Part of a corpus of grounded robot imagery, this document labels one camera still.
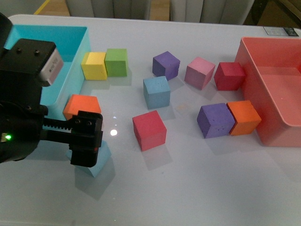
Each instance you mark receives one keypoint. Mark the left orange foam cube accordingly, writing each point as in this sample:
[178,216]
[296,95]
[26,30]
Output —
[78,103]

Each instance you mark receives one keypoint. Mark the pink foam cube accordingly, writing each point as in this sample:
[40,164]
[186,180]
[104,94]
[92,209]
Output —
[199,72]

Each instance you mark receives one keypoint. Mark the near purple foam cube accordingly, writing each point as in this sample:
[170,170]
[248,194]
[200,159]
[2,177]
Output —
[215,120]

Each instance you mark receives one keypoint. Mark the cyan plastic bin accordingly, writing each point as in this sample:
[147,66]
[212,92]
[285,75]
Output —
[72,43]

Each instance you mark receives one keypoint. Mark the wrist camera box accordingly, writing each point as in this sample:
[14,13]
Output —
[37,57]

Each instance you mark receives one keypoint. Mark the table label sticker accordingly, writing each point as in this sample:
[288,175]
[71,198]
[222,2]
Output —
[280,31]

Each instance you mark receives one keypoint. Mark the orange foam cube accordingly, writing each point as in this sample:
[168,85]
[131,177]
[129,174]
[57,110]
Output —
[78,103]
[245,116]

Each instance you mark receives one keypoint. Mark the pink plastic bin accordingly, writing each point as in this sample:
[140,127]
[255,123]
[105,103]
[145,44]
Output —
[273,85]

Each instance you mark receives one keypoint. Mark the right grey chair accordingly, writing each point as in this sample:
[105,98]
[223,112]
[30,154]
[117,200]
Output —
[210,11]

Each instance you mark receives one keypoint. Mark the green foam cube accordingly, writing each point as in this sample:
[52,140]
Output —
[116,62]

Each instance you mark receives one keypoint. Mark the purple foam cube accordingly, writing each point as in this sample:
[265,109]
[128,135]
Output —
[166,65]
[215,120]

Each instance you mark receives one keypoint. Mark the left grey chair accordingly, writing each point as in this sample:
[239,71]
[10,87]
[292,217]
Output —
[121,9]

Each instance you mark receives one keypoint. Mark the far purple foam cube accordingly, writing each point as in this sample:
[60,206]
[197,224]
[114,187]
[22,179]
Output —
[166,65]

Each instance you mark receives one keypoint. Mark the yellow foam cube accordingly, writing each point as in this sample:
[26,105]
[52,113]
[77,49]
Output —
[93,66]

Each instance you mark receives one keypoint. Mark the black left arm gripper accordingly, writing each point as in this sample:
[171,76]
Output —
[21,118]

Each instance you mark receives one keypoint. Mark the dark red foam cube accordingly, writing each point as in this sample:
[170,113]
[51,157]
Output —
[229,76]

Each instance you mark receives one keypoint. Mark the grey chair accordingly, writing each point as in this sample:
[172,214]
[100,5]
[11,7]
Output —
[210,11]
[121,9]

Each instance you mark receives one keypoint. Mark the blue foam cube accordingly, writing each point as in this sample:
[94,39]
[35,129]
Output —
[156,92]
[104,154]

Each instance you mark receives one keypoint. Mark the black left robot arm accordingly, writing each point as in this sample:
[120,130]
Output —
[4,35]

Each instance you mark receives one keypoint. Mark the right orange foam cube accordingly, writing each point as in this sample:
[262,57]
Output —
[245,116]

